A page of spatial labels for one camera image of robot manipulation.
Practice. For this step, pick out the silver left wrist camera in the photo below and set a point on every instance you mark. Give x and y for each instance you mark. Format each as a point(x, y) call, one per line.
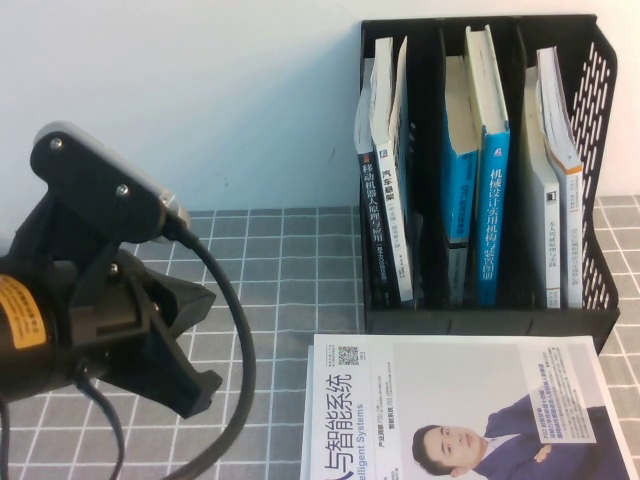
point(170, 207)

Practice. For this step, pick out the black mobile robot book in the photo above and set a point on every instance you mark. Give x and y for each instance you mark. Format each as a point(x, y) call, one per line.
point(369, 210)

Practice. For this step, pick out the grey grid tablecloth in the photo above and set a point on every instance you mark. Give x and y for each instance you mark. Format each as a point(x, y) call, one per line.
point(285, 260)

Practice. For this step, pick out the blue mechanical design book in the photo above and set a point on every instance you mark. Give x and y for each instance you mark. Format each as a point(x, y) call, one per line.
point(495, 200)

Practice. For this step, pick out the black left camera mount bracket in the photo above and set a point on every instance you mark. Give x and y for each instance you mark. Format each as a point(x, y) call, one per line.
point(85, 185)

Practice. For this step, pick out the thin blue DTC book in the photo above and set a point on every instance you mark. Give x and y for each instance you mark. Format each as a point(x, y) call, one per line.
point(459, 200)

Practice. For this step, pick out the black mesh book stand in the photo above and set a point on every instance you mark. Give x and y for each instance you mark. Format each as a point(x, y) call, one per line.
point(505, 150)

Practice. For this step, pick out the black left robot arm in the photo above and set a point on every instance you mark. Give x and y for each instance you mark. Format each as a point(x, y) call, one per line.
point(25, 325)

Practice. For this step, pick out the intelligent systems magazine with man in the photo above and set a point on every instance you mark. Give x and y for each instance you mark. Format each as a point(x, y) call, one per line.
point(450, 380)

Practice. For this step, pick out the white book black square logo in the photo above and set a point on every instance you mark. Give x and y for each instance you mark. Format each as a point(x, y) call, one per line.
point(542, 225)

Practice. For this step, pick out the white car suspension book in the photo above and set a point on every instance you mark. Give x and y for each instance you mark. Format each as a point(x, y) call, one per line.
point(395, 200)

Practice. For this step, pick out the white book orange band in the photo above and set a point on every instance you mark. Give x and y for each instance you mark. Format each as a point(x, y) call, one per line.
point(574, 225)

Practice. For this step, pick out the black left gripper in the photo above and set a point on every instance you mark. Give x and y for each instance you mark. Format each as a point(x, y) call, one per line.
point(100, 350)

